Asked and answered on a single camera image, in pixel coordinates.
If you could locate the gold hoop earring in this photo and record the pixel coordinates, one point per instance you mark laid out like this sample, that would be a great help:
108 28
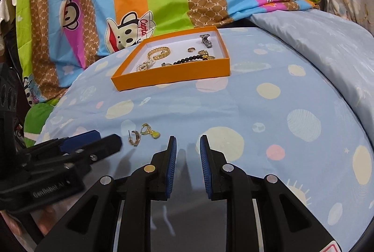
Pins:
191 49
134 138

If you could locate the gold cuff bangle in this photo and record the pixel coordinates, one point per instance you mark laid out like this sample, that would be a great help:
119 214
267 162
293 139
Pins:
158 53

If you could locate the person's left hand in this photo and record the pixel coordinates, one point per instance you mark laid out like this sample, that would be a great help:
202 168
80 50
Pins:
45 220

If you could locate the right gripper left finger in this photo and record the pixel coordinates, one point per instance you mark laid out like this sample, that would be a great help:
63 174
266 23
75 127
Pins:
115 214

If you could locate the gold earring yellow charm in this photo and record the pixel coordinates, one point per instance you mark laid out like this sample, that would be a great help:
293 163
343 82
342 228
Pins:
146 129

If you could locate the light blue planet blanket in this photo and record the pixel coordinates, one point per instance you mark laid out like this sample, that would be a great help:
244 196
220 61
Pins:
275 113

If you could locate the gold wristwatch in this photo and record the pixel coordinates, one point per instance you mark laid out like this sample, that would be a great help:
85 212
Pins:
204 55

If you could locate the green cushion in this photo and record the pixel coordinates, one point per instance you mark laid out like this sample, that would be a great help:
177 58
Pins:
35 120

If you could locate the silver metal wristwatch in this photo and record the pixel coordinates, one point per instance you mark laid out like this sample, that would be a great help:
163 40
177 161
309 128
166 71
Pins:
205 40

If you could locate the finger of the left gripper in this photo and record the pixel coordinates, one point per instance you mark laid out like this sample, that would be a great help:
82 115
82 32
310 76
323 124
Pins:
66 144
82 159

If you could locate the orange shallow cardboard box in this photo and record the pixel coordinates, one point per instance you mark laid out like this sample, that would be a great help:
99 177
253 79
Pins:
166 71

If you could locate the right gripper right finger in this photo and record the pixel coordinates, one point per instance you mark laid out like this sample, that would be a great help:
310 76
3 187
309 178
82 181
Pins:
262 214

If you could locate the grey blue plain duvet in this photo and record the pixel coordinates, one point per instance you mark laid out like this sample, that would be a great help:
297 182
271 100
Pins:
340 49

